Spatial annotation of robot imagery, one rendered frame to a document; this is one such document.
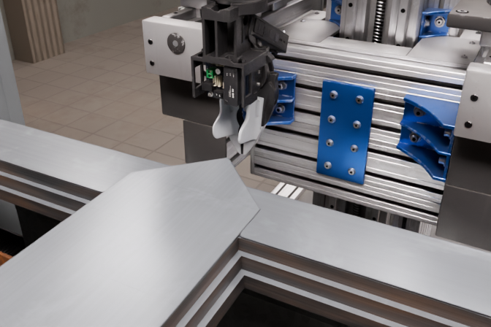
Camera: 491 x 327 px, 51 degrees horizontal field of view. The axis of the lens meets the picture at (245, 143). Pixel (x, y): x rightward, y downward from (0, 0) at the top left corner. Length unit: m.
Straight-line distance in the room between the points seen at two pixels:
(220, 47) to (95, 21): 4.15
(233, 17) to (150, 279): 0.29
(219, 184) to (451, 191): 0.34
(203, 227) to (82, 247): 0.12
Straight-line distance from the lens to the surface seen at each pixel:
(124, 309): 0.48
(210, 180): 0.63
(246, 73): 0.59
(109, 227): 0.57
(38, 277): 0.53
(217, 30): 0.59
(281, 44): 0.70
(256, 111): 0.67
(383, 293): 0.51
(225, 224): 0.56
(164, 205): 0.59
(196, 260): 0.51
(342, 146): 0.90
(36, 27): 4.06
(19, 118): 1.50
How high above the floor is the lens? 1.20
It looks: 27 degrees down
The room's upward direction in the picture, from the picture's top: straight up
